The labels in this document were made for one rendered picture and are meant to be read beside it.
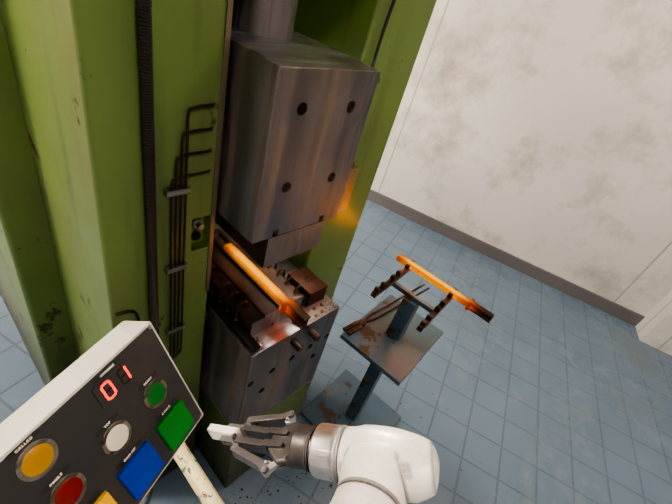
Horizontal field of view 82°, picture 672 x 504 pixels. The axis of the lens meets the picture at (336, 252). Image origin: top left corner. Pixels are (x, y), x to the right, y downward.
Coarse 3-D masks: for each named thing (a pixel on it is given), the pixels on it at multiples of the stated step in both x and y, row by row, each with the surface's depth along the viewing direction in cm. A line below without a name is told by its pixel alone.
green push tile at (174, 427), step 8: (176, 408) 81; (184, 408) 83; (168, 416) 79; (176, 416) 81; (184, 416) 83; (160, 424) 78; (168, 424) 79; (176, 424) 81; (184, 424) 83; (192, 424) 85; (160, 432) 78; (168, 432) 79; (176, 432) 81; (184, 432) 83; (168, 440) 79; (176, 440) 81; (168, 448) 80
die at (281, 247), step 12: (216, 216) 108; (228, 228) 105; (300, 228) 101; (312, 228) 105; (240, 240) 103; (264, 240) 95; (276, 240) 96; (288, 240) 100; (300, 240) 104; (312, 240) 109; (252, 252) 101; (264, 252) 97; (276, 252) 100; (288, 252) 104; (300, 252) 108; (264, 264) 99
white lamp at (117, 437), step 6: (120, 426) 70; (126, 426) 71; (114, 432) 69; (120, 432) 70; (126, 432) 71; (108, 438) 68; (114, 438) 69; (120, 438) 70; (126, 438) 71; (108, 444) 68; (114, 444) 69; (120, 444) 70; (114, 450) 69
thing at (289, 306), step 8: (232, 248) 132; (240, 256) 130; (248, 264) 127; (256, 272) 125; (264, 280) 123; (272, 288) 121; (280, 296) 120; (288, 304) 116; (296, 304) 117; (288, 312) 119; (296, 312) 115; (304, 312) 115; (296, 320) 117; (304, 320) 113
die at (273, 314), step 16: (224, 256) 130; (224, 272) 124; (240, 272) 126; (272, 272) 130; (224, 288) 120; (240, 288) 120; (256, 288) 122; (288, 288) 126; (224, 304) 121; (256, 304) 117; (272, 304) 119; (240, 320) 116; (256, 320) 113; (272, 320) 119
